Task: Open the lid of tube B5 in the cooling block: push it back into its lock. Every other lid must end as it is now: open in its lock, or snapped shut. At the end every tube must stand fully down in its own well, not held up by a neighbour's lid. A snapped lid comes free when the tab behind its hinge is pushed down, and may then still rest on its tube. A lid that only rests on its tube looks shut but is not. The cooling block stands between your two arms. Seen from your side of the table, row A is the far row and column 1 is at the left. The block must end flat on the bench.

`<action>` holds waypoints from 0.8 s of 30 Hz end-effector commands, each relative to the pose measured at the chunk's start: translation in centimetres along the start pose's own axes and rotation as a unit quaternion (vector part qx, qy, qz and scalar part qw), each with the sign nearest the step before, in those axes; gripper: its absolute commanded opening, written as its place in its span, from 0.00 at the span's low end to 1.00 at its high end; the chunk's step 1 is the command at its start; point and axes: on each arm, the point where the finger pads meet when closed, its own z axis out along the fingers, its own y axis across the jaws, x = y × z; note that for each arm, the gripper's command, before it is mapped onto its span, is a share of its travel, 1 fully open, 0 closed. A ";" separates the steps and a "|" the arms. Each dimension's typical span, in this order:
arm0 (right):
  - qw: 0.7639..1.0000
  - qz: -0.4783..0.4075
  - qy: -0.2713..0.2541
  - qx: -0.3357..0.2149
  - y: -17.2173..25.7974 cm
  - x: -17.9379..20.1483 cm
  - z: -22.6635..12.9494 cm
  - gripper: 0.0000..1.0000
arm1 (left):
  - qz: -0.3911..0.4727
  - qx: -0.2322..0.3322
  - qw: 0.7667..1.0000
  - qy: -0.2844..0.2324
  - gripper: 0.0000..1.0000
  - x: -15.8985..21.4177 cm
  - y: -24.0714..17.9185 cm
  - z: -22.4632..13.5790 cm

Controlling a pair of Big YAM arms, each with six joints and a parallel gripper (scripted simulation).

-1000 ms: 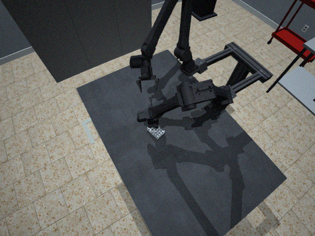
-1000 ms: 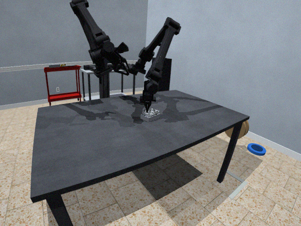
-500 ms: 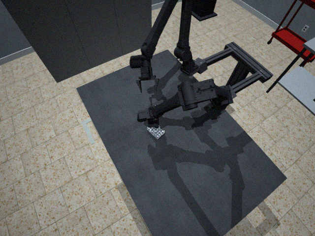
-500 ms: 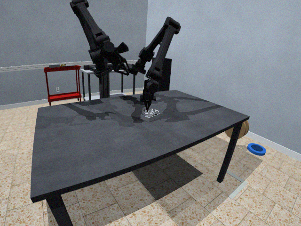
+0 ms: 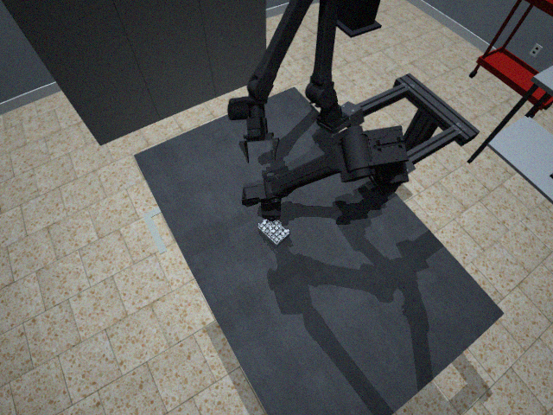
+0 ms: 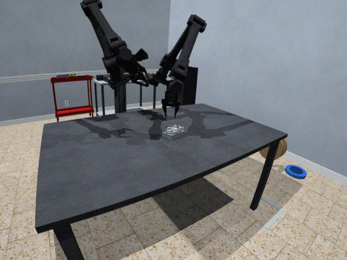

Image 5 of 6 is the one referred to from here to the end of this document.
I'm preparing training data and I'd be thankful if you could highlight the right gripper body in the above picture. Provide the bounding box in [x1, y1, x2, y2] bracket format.
[239, 132, 279, 143]

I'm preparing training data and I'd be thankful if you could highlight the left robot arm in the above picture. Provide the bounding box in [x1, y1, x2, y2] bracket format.
[242, 125, 409, 211]

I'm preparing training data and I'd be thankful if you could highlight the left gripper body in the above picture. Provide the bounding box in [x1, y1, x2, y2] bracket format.
[262, 202, 281, 218]

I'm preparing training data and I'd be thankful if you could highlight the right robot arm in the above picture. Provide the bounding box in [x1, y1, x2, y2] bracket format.
[227, 0, 349, 137]

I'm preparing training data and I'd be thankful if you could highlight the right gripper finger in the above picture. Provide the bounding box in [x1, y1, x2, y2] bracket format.
[238, 143, 249, 163]
[272, 139, 279, 161]

